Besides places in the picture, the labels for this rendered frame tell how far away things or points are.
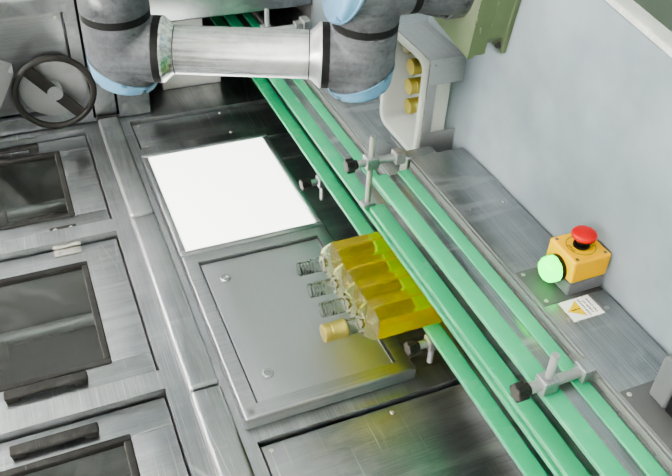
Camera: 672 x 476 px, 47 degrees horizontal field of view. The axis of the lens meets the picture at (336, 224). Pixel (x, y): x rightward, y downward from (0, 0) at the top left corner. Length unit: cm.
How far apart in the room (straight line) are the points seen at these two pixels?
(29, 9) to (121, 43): 79
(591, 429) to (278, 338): 66
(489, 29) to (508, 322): 50
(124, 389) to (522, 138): 86
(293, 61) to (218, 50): 13
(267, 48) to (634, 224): 66
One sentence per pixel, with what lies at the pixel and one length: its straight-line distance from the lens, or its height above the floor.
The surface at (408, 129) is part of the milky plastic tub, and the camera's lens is 169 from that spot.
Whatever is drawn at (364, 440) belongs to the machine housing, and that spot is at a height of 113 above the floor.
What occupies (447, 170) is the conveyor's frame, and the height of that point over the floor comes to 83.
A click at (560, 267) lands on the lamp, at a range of 127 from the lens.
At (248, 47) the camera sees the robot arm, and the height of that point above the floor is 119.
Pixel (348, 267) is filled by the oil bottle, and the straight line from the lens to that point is 147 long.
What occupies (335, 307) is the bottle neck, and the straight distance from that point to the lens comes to 141.
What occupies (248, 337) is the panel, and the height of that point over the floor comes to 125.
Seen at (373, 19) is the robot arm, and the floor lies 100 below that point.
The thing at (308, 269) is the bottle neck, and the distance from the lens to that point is 149.
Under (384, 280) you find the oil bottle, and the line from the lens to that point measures 145.
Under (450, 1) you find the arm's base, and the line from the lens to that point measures 135.
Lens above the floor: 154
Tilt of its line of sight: 19 degrees down
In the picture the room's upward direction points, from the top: 103 degrees counter-clockwise
